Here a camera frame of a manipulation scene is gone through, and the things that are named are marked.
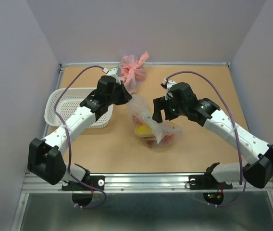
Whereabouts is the aluminium front rail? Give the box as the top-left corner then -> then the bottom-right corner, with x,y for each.
22,172 -> 273,193

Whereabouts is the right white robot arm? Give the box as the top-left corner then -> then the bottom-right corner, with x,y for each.
152,80 -> 273,189

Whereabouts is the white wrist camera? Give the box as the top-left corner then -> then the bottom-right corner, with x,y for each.
102,67 -> 121,77
161,79 -> 176,100

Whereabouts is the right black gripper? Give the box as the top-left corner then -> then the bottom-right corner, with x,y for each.
152,94 -> 187,123

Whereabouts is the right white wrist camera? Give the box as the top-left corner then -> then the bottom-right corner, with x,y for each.
161,79 -> 176,100

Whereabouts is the yellow fruit in bag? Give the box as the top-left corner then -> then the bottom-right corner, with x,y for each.
134,124 -> 154,138

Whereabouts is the white perforated plastic basket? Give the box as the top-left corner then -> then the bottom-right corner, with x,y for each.
44,88 -> 113,129

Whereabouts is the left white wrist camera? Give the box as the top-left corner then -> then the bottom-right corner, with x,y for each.
102,67 -> 121,77

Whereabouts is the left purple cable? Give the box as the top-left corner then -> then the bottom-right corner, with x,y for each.
54,65 -> 107,209

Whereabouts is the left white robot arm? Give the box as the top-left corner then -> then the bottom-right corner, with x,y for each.
27,75 -> 132,190

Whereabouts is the clear plastic fruit bag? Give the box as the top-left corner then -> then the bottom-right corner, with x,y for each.
126,95 -> 182,149

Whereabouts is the pink knotted plastic bag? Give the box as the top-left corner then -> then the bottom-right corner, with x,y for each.
118,51 -> 149,94

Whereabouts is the purple cable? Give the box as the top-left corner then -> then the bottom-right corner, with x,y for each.
166,70 -> 248,207
54,65 -> 107,209

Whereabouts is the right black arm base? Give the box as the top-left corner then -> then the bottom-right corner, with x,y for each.
185,174 -> 233,207

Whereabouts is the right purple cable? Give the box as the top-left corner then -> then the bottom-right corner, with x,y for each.
166,70 -> 248,207

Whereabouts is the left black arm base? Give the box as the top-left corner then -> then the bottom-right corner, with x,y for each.
61,175 -> 107,210

